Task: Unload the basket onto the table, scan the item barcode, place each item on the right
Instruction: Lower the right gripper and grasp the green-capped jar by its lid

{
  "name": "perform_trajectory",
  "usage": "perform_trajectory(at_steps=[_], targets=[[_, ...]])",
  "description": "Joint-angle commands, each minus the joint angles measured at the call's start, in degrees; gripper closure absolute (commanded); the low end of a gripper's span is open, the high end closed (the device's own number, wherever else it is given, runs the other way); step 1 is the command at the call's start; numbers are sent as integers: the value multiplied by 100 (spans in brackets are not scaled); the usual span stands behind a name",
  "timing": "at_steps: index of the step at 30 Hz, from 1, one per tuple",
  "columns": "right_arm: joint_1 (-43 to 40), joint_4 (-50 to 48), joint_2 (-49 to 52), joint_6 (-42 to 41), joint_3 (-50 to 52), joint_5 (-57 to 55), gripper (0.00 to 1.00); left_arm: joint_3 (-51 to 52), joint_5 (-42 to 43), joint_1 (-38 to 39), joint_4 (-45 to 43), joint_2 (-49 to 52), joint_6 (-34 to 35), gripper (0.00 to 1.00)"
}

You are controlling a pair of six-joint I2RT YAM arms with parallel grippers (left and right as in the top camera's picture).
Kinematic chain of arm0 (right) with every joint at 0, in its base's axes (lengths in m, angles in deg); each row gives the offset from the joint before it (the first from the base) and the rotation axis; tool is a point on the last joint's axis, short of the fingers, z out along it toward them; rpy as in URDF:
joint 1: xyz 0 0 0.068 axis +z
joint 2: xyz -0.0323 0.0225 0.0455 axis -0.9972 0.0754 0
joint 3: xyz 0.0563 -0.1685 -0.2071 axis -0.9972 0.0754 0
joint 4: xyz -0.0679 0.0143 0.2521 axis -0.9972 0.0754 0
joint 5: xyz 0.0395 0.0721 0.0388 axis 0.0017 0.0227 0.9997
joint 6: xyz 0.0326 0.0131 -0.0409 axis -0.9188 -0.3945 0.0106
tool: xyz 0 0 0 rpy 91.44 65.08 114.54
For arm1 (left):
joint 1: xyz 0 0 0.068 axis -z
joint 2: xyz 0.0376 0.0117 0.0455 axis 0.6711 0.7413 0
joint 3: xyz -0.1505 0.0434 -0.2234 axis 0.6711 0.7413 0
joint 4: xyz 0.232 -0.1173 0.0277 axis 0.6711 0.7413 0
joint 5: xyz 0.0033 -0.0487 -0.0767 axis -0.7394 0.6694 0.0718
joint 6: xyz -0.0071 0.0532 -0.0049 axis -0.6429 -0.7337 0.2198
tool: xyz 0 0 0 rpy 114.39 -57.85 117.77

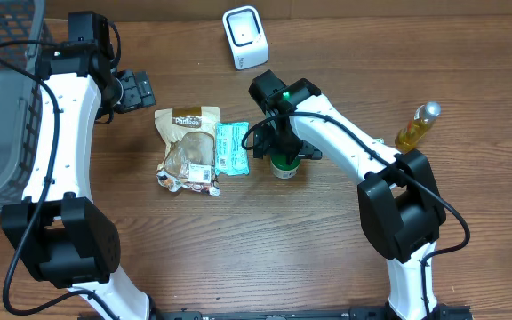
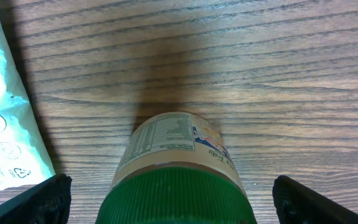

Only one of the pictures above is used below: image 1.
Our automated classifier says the green lid white jar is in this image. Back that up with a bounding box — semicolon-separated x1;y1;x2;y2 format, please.
270;154;301;180

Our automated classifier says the teal snack packet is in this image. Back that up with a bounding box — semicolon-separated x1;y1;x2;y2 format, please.
215;122;249;176

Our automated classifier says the brown Pantree snack bag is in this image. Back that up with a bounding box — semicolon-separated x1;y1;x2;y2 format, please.
155;106;220;196

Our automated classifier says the yellow drink bottle silver cap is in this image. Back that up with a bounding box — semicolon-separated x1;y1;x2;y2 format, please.
395;101;442;154

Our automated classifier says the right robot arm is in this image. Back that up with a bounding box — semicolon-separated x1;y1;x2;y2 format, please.
249;70;445;319

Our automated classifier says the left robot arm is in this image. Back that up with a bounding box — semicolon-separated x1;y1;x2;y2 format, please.
1;12;159;319

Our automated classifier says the white barcode scanner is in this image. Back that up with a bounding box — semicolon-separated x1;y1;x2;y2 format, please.
222;5;269;70

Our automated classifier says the dark grey plastic basket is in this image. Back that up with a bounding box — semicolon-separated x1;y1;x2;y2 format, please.
0;0;52;210

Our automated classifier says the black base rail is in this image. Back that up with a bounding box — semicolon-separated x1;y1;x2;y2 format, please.
77;304;475;320

